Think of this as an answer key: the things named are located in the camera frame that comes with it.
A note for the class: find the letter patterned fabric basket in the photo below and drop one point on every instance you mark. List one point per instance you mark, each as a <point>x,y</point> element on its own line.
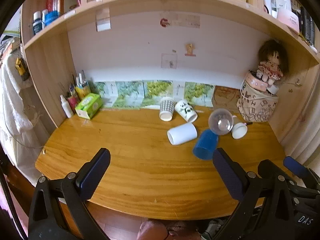
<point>257,106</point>

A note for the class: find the plain white cup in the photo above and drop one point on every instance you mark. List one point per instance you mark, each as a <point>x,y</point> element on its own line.
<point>182,134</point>

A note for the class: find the rag doll with brown hair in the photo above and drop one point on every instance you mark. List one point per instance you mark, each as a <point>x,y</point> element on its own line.
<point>271,60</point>

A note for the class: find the faded square sticker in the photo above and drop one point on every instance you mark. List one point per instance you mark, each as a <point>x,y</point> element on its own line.
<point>169,60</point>

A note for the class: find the small white cup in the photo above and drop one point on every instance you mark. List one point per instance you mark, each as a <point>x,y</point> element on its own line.
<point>239,130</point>

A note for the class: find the white written card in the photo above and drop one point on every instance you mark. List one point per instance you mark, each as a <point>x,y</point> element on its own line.
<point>178,90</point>

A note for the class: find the white cup with panda print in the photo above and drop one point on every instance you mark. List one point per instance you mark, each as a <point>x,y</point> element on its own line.
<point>186,111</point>

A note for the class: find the pink round box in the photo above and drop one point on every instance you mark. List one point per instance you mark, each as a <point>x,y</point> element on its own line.
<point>254,81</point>

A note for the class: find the white spray bottle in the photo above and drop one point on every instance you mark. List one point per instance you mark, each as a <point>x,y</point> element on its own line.
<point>66,107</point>

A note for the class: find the clear plastic cup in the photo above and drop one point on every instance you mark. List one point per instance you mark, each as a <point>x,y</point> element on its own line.
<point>221,122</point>

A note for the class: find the dark bottle with white cap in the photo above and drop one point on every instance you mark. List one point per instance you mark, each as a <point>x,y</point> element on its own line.
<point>37,23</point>

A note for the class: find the blue plastic cup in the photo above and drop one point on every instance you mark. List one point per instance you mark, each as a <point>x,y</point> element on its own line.
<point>205,145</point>

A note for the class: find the red pen holder with pens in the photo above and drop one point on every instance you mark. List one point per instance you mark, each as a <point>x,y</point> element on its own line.
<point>72,101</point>

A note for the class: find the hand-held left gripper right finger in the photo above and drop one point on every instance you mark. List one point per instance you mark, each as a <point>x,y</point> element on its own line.
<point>228,177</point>

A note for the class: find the pink and white box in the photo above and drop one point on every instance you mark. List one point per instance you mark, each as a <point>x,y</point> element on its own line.
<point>288,17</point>

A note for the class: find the green tissue box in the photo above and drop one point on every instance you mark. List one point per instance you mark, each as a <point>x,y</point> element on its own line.
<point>88,105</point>

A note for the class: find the white cloth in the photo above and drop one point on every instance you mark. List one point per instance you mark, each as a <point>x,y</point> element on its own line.
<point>12,100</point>

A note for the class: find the yellow toy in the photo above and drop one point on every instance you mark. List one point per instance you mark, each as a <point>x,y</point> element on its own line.
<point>20,67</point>

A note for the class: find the wooden shelf unit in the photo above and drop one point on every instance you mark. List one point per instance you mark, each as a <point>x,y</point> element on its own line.
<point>45,62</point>

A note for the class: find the framed picture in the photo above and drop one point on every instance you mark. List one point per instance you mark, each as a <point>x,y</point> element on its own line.
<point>71,0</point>

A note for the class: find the red round sticker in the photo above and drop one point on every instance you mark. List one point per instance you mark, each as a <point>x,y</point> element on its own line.
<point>165,22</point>

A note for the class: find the blue bottle with white cap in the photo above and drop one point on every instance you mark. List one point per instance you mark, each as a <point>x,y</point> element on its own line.
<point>45,17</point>

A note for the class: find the black books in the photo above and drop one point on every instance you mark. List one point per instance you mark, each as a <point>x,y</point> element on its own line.
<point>307,27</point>

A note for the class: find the white paper tag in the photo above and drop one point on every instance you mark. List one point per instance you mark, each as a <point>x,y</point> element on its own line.
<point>103,20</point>

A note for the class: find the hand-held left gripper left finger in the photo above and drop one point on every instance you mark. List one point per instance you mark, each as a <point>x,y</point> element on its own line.
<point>93,171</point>

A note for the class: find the grey checkered paper cup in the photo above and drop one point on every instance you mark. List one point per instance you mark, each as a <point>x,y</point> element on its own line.
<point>166,108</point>

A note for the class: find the person's leg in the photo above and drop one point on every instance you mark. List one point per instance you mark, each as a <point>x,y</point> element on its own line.
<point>155,230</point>

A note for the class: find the brown cardboard sheet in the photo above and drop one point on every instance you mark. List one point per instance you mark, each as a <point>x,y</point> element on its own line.
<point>225,97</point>

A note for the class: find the red books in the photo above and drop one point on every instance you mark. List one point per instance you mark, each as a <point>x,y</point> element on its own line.
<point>53,1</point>

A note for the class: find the bear sticker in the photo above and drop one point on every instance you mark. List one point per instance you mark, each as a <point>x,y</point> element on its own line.
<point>190,49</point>

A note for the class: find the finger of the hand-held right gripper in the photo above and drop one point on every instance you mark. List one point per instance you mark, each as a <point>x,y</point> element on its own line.
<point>296,166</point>

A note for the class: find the yellow box with pens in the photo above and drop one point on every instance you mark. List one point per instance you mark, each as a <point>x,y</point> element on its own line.
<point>82,88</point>

